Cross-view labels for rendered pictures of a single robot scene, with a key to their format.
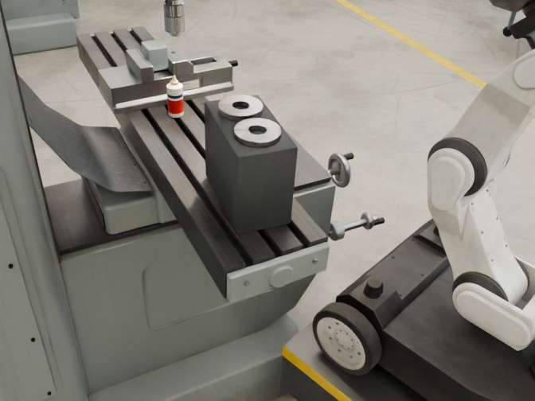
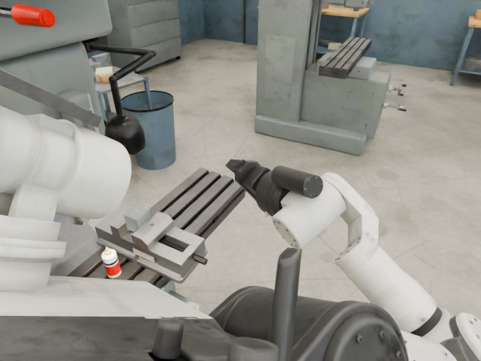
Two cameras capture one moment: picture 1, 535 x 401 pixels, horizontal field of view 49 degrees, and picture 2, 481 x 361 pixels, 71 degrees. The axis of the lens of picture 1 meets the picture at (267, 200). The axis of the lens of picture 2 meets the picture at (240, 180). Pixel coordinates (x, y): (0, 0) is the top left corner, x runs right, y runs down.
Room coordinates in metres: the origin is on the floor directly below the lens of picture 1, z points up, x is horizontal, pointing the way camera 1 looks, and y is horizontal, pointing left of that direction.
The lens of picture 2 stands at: (1.32, -0.52, 1.77)
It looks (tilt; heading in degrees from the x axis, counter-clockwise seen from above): 35 degrees down; 59
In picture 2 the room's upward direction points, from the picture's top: straight up
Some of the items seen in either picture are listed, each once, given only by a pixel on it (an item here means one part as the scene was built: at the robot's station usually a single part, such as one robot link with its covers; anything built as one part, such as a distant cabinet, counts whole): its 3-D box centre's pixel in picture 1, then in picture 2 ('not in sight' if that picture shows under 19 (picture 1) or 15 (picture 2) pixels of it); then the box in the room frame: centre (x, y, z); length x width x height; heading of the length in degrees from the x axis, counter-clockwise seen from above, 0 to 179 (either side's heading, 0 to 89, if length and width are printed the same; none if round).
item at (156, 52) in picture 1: (154, 55); (138, 219); (1.46, 0.32, 1.07); 0.06 x 0.05 x 0.06; 31
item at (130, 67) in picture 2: not in sight; (136, 64); (1.49, 0.16, 1.58); 0.17 x 0.01 x 0.01; 48
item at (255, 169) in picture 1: (247, 159); not in sight; (1.00, 0.05, 1.06); 0.22 x 0.12 x 0.20; 23
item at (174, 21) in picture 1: (174, 17); (77, 210); (1.31, 0.24, 1.23); 0.05 x 0.05 x 0.06
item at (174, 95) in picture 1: (174, 95); (110, 260); (1.34, 0.25, 1.01); 0.04 x 0.04 x 0.11
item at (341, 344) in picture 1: (345, 338); not in sight; (1.01, -0.23, 0.50); 0.20 x 0.05 x 0.20; 48
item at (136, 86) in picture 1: (166, 72); (149, 235); (1.47, 0.30, 1.01); 0.35 x 0.15 x 0.11; 121
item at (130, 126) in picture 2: not in sight; (124, 131); (1.43, 0.09, 1.48); 0.07 x 0.07 x 0.06
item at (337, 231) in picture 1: (357, 224); not in sight; (1.45, -0.29, 0.54); 0.22 x 0.06 x 0.06; 120
